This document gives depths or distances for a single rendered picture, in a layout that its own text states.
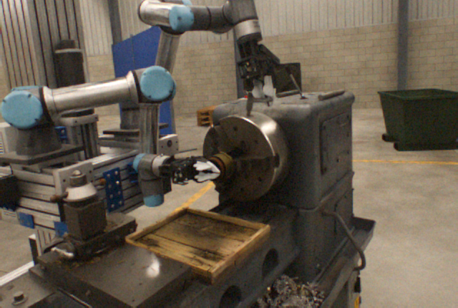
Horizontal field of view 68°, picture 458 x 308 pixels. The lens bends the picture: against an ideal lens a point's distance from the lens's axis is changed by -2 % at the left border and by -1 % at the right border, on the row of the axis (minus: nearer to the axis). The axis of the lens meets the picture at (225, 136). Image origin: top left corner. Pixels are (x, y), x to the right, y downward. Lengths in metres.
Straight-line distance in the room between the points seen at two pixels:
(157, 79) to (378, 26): 10.26
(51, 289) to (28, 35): 1.00
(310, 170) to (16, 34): 1.29
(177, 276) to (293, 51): 10.77
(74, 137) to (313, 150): 0.97
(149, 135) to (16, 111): 0.46
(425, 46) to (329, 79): 2.71
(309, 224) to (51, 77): 1.19
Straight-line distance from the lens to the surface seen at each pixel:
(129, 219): 0.99
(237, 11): 1.06
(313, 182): 1.32
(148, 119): 1.36
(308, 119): 1.26
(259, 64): 1.02
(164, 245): 1.12
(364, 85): 11.19
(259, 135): 1.17
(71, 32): 1.69
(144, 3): 1.38
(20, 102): 1.20
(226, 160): 1.14
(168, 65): 1.61
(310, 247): 1.42
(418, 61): 11.26
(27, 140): 1.36
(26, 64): 1.64
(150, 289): 0.78
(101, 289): 0.82
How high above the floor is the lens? 1.39
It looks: 11 degrees down
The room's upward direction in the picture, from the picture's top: 4 degrees counter-clockwise
